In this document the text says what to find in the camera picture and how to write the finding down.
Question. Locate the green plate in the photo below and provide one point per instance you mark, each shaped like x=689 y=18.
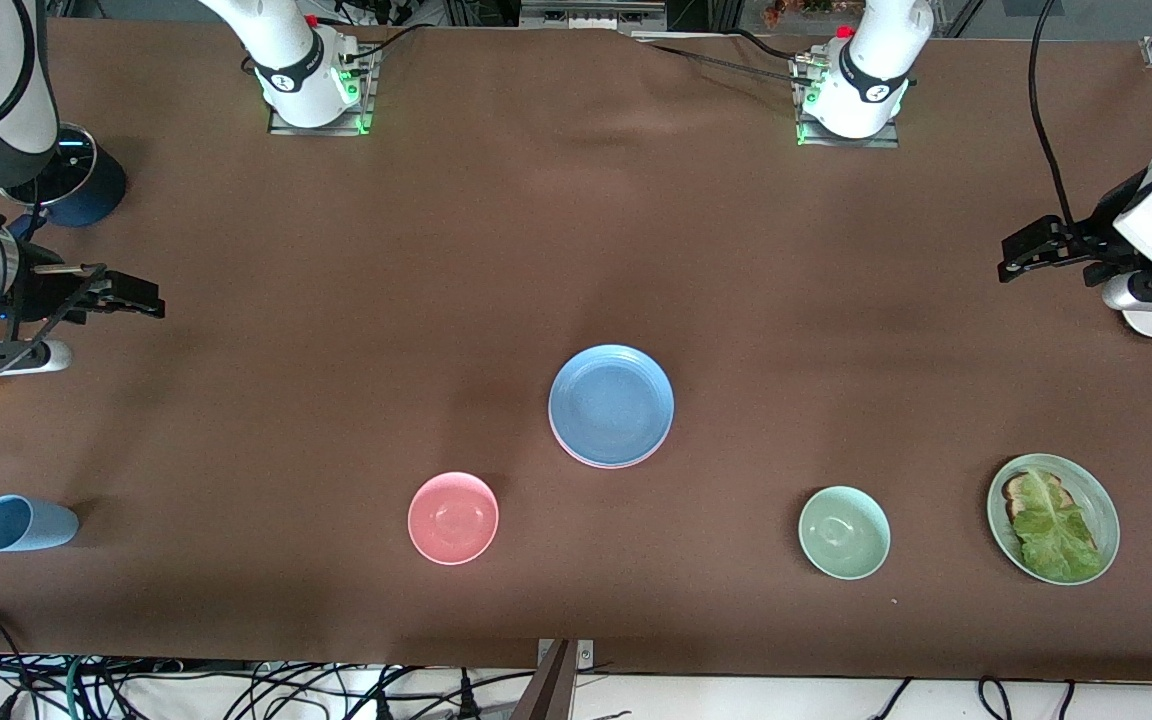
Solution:
x=1101 y=500

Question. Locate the blue plate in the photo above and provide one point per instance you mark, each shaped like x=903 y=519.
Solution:
x=611 y=400

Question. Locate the pink bowl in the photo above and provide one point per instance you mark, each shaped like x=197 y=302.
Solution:
x=453 y=518

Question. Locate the green lettuce leaf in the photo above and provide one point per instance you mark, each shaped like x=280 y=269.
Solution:
x=1056 y=535

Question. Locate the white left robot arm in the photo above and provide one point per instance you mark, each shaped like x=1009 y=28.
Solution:
x=871 y=70

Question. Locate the green bowl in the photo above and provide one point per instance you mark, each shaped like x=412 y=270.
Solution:
x=844 y=532

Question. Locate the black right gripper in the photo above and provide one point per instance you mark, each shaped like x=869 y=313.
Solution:
x=36 y=290

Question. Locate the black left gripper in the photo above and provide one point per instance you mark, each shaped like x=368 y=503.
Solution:
x=1099 y=236

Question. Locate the dark slanted post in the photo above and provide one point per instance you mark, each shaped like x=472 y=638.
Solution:
x=551 y=690

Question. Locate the dark blue bowl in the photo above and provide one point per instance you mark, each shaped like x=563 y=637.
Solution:
x=96 y=190

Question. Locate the toast slice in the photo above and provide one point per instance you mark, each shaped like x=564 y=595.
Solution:
x=1014 y=492

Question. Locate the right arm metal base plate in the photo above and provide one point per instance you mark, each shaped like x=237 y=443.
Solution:
x=368 y=110

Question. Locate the pink plate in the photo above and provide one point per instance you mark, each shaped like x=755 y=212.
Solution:
x=611 y=468

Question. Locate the grey metal box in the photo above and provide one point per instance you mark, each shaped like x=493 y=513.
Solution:
x=591 y=14

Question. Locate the blue cup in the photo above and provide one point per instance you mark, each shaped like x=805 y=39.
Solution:
x=31 y=524

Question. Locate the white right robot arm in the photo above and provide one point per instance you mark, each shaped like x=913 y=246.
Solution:
x=291 y=60

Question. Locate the brown table cloth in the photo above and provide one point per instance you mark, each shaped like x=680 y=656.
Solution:
x=536 y=250

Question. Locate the small metal table bracket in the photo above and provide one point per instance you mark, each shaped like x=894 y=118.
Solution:
x=586 y=652

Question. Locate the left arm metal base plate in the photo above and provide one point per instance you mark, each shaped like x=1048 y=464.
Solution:
x=891 y=140

